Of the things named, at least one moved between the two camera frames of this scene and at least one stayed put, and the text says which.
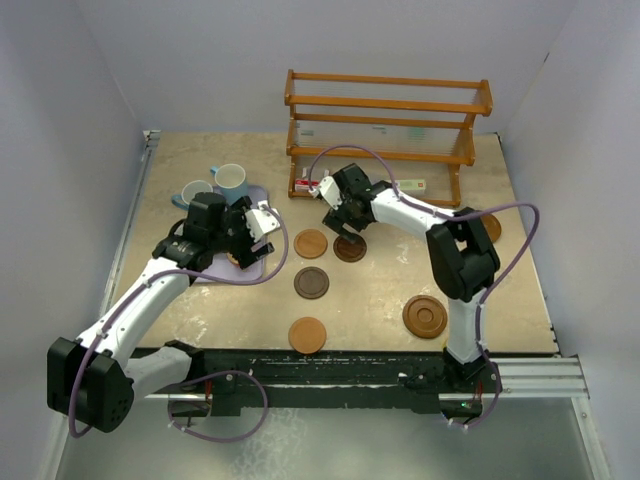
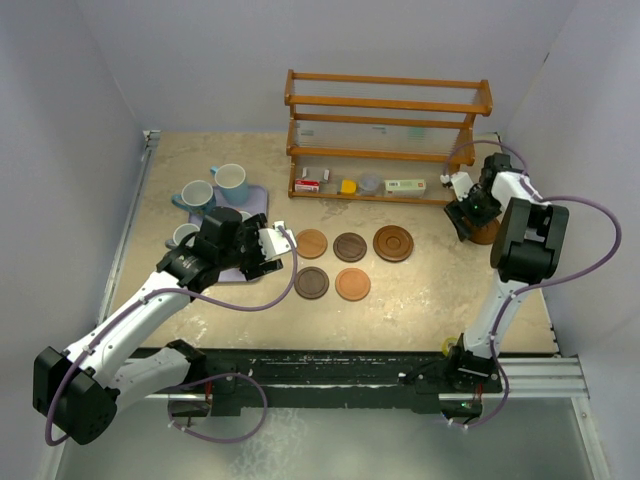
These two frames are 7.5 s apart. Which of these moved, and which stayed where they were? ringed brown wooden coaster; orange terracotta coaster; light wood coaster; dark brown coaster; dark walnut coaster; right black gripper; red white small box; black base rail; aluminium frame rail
Moved: right black gripper; orange terracotta coaster; ringed brown wooden coaster
Stayed: dark walnut coaster; aluminium frame rail; red white small box; dark brown coaster; light wood coaster; black base rail
